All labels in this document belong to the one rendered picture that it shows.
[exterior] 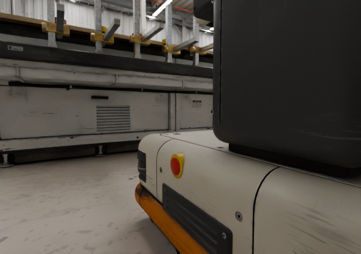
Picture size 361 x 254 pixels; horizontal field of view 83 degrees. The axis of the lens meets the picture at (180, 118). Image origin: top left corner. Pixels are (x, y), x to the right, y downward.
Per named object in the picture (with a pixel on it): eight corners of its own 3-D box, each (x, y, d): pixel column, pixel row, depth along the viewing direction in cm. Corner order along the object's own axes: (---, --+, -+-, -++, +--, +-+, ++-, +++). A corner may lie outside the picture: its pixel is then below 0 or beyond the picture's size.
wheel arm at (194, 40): (199, 43, 132) (199, 36, 131) (195, 42, 130) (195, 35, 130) (167, 57, 169) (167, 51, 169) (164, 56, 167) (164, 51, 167)
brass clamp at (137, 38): (150, 44, 144) (150, 37, 144) (131, 41, 137) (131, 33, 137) (147, 46, 150) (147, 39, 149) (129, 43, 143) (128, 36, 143)
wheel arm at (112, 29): (120, 27, 106) (120, 18, 106) (114, 25, 104) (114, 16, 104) (103, 48, 143) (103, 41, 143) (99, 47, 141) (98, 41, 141)
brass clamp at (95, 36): (114, 43, 132) (114, 35, 131) (91, 39, 125) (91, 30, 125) (112, 45, 137) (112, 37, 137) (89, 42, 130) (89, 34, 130)
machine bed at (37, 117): (354, 127, 382) (356, 80, 378) (-17, 170, 119) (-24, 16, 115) (314, 124, 441) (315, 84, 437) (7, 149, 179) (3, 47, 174)
